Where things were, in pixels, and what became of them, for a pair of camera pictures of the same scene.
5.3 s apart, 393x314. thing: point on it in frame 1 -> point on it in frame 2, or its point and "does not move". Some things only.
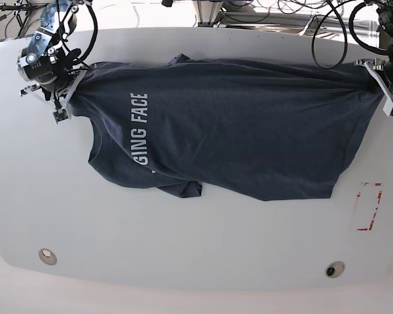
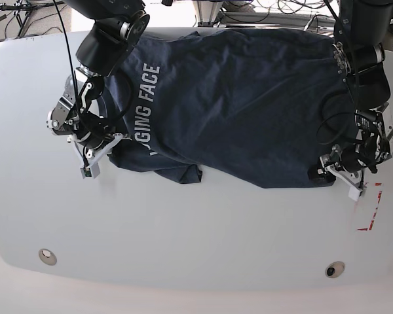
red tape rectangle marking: x=358 y=194 does not move
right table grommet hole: x=335 y=269 does not move
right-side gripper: x=391 y=78 -> x=348 y=163
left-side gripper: x=62 y=95 -> x=94 y=153
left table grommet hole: x=48 y=256 does not move
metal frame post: x=205 y=12 does not move
